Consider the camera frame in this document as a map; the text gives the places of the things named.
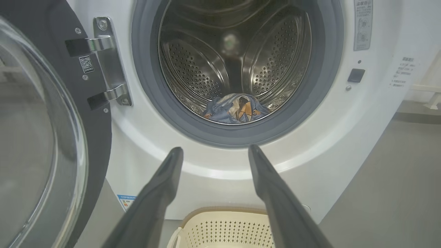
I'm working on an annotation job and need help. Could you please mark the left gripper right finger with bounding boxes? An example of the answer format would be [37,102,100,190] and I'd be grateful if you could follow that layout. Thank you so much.
[248,144,333,248]

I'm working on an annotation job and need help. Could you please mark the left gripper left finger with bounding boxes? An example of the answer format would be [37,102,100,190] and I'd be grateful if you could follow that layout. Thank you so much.
[102,147,184,248]

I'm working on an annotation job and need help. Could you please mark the cream garment with blue trim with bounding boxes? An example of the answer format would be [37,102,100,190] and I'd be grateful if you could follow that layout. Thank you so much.
[229,94,271,124]

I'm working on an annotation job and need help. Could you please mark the light blue patterned garment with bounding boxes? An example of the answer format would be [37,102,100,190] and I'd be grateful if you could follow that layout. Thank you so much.
[203,95,238,124]

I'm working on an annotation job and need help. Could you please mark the black round glass washer door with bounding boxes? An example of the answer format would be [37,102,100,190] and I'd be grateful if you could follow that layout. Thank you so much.
[0,0,112,248]

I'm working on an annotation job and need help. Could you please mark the white front-load washing machine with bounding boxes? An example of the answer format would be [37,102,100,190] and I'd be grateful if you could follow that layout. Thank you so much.
[65,0,441,224]

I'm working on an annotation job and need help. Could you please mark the stainless steel washing machine drum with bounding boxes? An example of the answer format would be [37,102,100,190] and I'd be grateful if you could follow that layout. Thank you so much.
[158,0,312,125]

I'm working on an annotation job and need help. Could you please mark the black door latch socket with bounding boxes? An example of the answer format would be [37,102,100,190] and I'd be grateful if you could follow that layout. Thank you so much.
[347,68,366,83]

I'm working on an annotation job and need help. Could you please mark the chrome door hinge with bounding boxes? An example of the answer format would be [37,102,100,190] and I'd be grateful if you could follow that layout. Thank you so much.
[65,17,133,111]

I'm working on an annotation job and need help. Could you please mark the blue energy label sticker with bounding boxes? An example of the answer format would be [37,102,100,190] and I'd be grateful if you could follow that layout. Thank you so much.
[116,195,137,211]

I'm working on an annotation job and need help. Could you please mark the cream perforated laundry basket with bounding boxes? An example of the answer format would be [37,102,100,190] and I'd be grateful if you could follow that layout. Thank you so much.
[167,207,276,248]

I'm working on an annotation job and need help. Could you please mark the small QR code sticker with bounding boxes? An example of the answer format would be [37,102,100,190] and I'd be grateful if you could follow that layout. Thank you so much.
[79,56,95,73]

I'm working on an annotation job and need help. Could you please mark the grey instruction sticker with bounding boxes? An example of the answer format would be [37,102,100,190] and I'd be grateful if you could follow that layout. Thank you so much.
[354,0,373,51]

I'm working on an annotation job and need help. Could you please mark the white metal frame rack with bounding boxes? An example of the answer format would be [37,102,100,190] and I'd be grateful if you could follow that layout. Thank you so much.
[410,52,441,111]

